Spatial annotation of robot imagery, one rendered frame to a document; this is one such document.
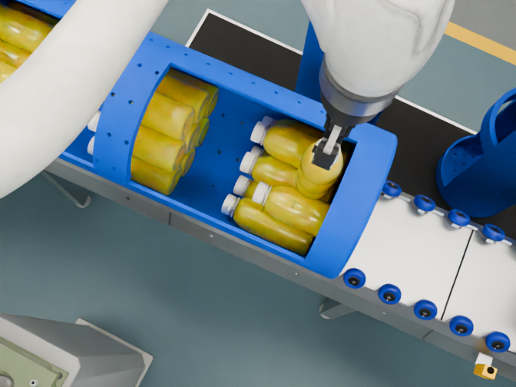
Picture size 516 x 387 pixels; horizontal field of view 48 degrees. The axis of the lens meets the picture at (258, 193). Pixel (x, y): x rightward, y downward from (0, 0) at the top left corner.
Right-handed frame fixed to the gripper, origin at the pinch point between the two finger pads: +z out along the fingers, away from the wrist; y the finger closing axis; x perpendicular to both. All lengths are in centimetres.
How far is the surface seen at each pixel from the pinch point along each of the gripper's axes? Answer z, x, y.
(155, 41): 11.9, 34.8, 9.4
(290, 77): 117, 23, 65
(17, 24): 19, 62, 5
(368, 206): 8.9, -9.4, -3.5
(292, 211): 19.6, 1.2, -6.5
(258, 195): 20.9, 8.0, -6.0
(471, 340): 39, -42, -11
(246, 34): 117, 45, 74
